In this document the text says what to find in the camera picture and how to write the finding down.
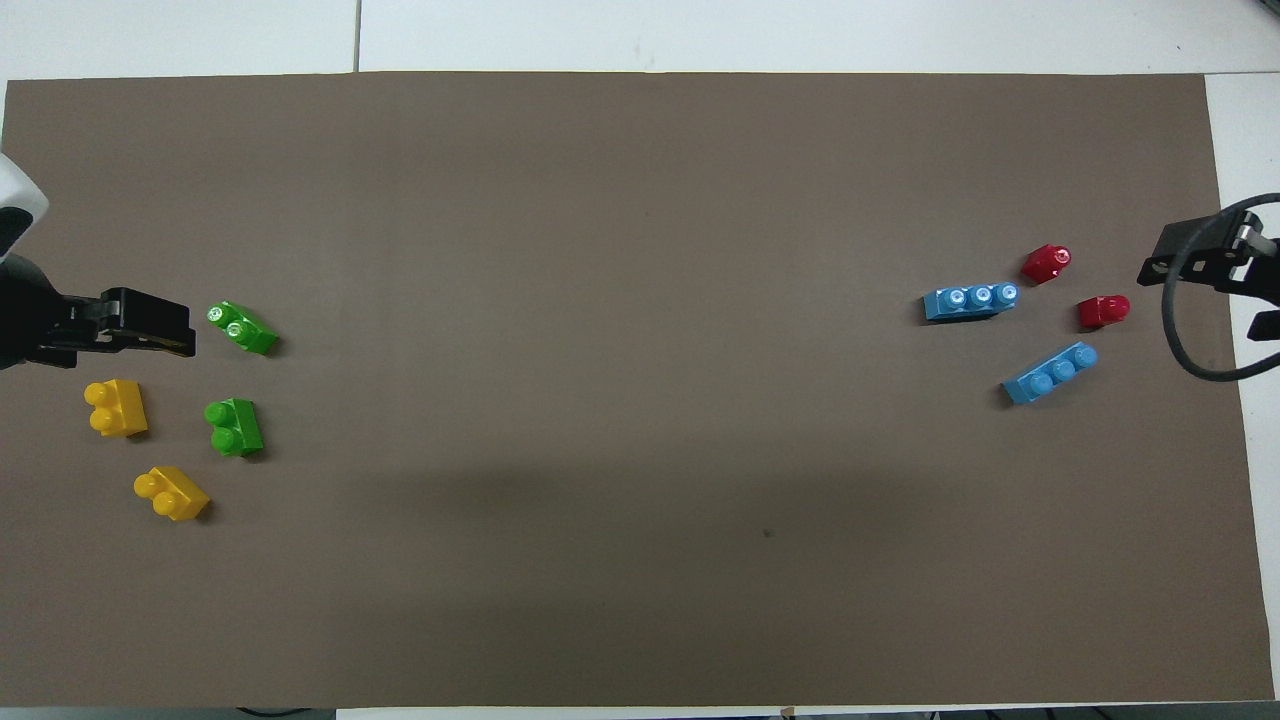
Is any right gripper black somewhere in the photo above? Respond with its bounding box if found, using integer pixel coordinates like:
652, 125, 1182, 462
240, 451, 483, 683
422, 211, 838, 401
1138, 210, 1280, 341

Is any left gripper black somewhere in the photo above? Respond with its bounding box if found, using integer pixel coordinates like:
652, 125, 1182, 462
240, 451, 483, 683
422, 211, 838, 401
0, 255, 197, 371

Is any green two-stud brick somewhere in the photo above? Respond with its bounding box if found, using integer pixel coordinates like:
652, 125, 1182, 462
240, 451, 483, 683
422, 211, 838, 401
203, 397, 265, 459
206, 300, 280, 356

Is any blue three-stud brick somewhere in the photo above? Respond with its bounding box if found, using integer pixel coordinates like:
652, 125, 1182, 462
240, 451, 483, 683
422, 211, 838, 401
1001, 341, 1099, 406
922, 282, 1020, 323

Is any yellow two-stud brick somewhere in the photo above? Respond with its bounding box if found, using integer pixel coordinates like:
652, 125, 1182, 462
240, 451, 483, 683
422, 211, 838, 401
133, 465, 211, 523
83, 378, 149, 439

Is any red one-stud brick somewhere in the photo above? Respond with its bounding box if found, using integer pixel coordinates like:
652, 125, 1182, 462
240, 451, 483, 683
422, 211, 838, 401
1077, 294, 1132, 330
1020, 243, 1073, 286

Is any brown table mat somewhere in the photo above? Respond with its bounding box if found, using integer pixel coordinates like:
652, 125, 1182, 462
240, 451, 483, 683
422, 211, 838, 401
0, 72, 1276, 709

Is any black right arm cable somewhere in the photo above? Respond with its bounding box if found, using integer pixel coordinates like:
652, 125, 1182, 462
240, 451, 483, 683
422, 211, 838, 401
1162, 194, 1280, 382

